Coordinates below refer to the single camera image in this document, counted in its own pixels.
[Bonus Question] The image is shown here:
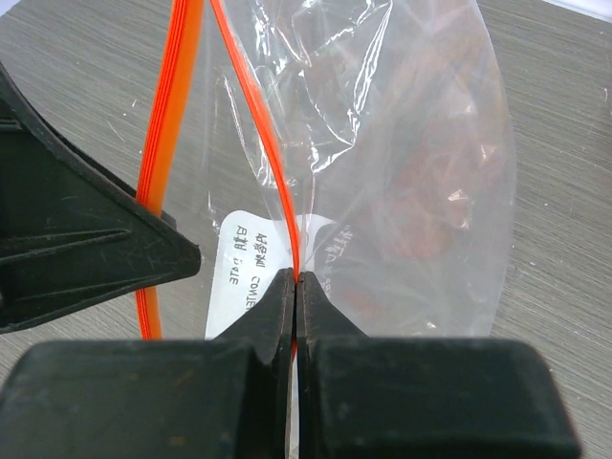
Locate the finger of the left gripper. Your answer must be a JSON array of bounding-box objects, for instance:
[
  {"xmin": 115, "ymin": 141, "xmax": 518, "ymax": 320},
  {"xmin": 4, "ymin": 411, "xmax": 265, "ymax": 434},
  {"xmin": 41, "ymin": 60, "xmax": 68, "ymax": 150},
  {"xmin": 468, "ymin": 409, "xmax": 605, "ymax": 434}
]
[{"xmin": 1, "ymin": 70, "xmax": 201, "ymax": 334}]

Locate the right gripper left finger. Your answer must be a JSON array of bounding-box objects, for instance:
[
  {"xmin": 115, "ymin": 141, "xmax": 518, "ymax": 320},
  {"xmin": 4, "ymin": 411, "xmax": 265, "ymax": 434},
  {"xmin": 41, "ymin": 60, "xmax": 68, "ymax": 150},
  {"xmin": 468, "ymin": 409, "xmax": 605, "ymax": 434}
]
[{"xmin": 217, "ymin": 268, "xmax": 295, "ymax": 368}]

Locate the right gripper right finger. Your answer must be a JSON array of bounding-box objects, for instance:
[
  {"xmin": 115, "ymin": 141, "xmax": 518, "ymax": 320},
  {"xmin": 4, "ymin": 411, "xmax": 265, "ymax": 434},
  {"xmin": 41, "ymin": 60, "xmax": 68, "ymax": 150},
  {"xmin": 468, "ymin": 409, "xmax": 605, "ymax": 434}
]
[{"xmin": 296, "ymin": 272, "xmax": 366, "ymax": 352}]

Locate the clear orange zip top bag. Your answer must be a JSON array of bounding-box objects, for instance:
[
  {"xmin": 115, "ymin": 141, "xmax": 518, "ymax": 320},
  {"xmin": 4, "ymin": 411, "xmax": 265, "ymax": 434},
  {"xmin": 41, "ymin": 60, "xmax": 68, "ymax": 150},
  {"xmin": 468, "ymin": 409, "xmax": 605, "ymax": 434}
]
[{"xmin": 137, "ymin": 1, "xmax": 516, "ymax": 339}]

